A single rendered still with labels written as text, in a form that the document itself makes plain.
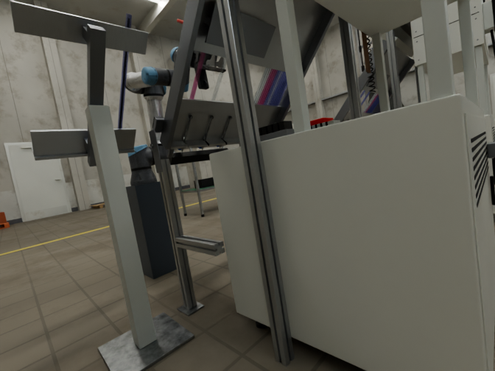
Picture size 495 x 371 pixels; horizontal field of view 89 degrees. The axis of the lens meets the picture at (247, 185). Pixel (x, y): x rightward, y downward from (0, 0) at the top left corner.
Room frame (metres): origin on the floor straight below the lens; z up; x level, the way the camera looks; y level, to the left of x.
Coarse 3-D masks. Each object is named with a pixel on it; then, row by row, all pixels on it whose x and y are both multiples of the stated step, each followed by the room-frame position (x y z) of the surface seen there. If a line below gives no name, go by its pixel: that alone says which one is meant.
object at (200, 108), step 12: (180, 108) 1.02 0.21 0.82; (192, 108) 1.06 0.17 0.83; (204, 108) 1.10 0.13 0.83; (216, 108) 1.14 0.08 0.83; (228, 108) 1.19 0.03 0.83; (264, 108) 1.36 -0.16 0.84; (276, 108) 1.43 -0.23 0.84; (180, 120) 1.06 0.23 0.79; (192, 120) 1.10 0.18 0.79; (204, 120) 1.14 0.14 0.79; (216, 120) 1.19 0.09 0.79; (228, 120) 1.24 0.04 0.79; (264, 120) 1.42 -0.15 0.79; (180, 132) 1.10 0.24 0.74; (192, 132) 1.14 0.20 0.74; (204, 132) 1.19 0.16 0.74; (216, 132) 1.24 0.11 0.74; (228, 132) 1.29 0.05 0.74
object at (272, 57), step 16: (208, 0) 0.85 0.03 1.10; (240, 0) 0.92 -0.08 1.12; (256, 0) 0.96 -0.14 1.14; (272, 0) 1.00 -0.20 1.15; (304, 0) 1.10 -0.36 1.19; (208, 16) 0.88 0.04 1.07; (256, 16) 1.00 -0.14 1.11; (272, 16) 1.04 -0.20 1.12; (304, 16) 1.15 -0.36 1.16; (320, 16) 1.22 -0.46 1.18; (208, 32) 0.87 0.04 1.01; (256, 32) 0.99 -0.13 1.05; (272, 32) 1.04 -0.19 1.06; (304, 32) 1.21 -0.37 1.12; (208, 48) 0.95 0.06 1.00; (224, 48) 0.99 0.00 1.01; (256, 48) 1.04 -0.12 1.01; (272, 48) 1.14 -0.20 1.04; (304, 48) 1.28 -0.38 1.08; (256, 64) 1.14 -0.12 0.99; (272, 64) 1.20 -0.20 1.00
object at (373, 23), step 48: (288, 0) 0.60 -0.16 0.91; (336, 0) 0.79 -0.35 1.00; (384, 0) 0.83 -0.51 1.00; (432, 0) 0.41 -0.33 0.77; (288, 48) 0.60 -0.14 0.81; (432, 48) 0.42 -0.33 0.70; (384, 96) 1.06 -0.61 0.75; (432, 96) 0.42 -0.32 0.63; (480, 144) 0.61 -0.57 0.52; (480, 192) 0.50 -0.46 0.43; (480, 240) 0.44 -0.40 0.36; (480, 288) 0.40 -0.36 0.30
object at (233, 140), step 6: (228, 138) 1.31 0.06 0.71; (234, 138) 1.34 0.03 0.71; (174, 144) 1.08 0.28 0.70; (180, 144) 1.10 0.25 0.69; (186, 144) 1.13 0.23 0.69; (192, 144) 1.13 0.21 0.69; (198, 144) 1.15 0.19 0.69; (204, 144) 1.17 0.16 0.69; (210, 144) 1.20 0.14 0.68; (216, 144) 1.22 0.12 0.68; (222, 144) 1.26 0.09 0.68; (228, 144) 1.28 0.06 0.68
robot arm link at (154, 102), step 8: (144, 88) 1.51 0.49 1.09; (152, 88) 1.53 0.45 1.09; (160, 88) 1.56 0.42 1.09; (144, 96) 1.55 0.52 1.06; (152, 96) 1.54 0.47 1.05; (160, 96) 1.56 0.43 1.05; (152, 104) 1.55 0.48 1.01; (160, 104) 1.58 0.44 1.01; (152, 112) 1.56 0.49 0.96; (160, 112) 1.58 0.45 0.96; (152, 120) 1.56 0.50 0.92; (160, 136) 1.58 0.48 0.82; (160, 144) 1.57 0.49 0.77; (160, 152) 1.57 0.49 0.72
